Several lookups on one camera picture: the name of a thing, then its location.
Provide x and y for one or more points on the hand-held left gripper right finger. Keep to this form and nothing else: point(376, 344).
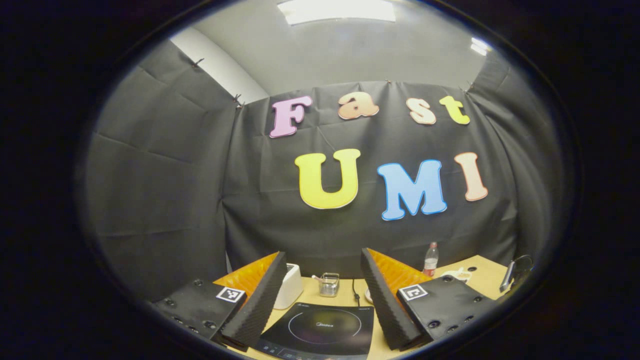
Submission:
point(385, 305)

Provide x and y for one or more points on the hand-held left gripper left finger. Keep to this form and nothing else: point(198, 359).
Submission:
point(260, 305)

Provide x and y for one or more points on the black induction cooktop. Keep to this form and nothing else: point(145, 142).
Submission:
point(325, 330)

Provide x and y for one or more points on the white toaster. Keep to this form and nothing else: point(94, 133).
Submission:
point(290, 285)

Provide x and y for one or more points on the clear red label water bottle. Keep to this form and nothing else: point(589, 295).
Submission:
point(430, 262)

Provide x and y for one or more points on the white condiment dish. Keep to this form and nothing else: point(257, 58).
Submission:
point(459, 274)

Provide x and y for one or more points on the black backdrop cloth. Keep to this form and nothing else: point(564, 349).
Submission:
point(260, 200)

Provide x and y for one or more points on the small ceiling light panel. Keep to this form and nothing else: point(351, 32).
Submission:
point(480, 46)

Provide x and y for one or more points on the large ceiling light panel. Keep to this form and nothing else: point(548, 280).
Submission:
point(335, 10)

